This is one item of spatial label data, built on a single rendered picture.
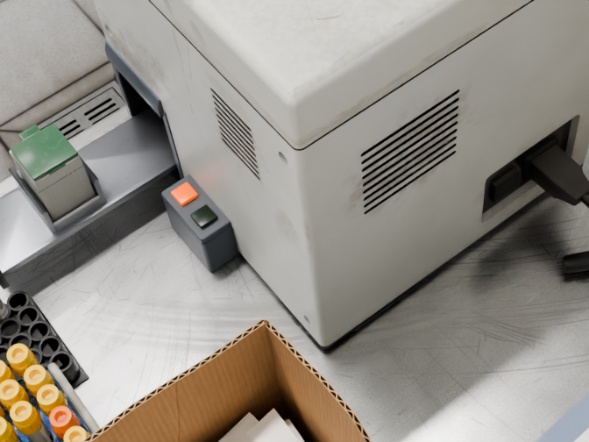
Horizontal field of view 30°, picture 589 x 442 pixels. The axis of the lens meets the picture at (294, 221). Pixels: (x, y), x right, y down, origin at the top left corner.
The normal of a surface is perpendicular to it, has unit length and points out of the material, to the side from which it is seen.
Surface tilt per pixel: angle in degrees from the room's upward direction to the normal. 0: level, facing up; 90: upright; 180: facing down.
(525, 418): 0
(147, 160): 0
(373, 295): 90
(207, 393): 83
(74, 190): 90
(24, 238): 0
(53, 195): 90
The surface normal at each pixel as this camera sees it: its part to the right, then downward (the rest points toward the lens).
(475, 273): -0.08, -0.54
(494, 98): 0.59, 0.64
